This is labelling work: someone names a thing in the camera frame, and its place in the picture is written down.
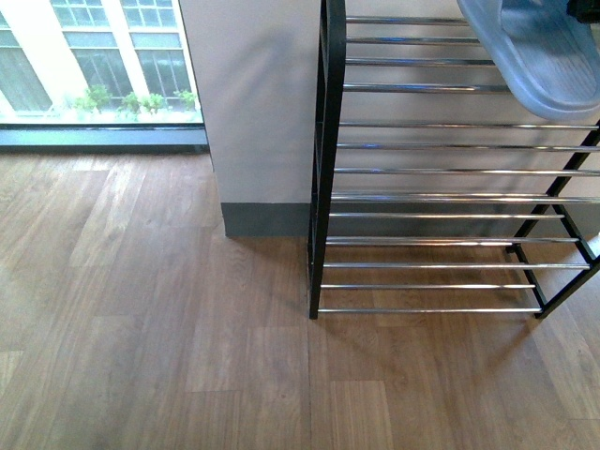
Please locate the large window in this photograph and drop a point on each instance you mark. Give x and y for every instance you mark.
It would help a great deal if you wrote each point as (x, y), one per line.
(98, 76)

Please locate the light blue slide sandal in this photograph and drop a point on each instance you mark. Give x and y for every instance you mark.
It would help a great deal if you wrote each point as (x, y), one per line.
(548, 59)

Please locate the black chrome shoe rack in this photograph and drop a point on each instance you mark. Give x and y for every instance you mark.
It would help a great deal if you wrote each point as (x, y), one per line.
(433, 189)

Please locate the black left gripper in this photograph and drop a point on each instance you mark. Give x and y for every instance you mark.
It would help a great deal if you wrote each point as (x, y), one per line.
(584, 10)

